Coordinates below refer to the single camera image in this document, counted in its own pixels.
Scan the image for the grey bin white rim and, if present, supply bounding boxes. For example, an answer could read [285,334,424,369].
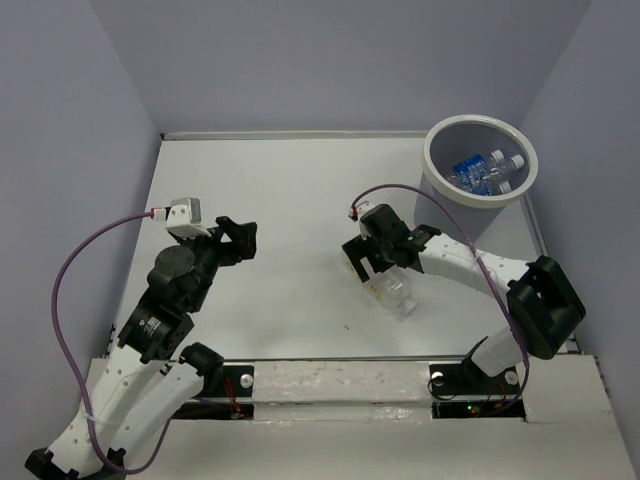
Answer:
[414,114,539,241]

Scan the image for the large clear yellow label bottle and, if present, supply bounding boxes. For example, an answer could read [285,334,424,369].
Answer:
[340,252,418,317]

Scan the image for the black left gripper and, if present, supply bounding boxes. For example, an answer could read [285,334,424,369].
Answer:
[177,215,259,310]

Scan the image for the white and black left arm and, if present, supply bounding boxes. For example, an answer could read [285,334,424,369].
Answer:
[25,216,258,479]

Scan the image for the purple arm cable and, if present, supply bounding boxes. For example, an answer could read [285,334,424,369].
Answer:
[349,183,531,416]
[52,212,174,475]

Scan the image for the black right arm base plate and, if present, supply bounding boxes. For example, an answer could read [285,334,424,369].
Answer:
[427,363,526,420]

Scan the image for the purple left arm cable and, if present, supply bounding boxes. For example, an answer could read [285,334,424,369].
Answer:
[52,212,174,475]

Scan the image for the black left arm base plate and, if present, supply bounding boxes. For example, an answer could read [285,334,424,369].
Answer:
[173,363,255,421]

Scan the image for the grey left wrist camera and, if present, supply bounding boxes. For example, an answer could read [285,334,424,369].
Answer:
[151,197,211,239]

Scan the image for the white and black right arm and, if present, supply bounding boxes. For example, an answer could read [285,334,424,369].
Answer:
[342,202,586,400]

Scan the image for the clear crushed bottle white cap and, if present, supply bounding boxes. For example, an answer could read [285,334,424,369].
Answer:
[481,150,526,182]

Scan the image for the blue label Chinese text bottle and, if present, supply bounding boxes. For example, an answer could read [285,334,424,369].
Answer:
[472,180,512,196]

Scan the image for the blue label bottle sideways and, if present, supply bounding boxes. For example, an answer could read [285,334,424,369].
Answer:
[447,155,485,194]

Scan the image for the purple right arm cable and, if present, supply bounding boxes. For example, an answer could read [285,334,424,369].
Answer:
[349,183,531,416]

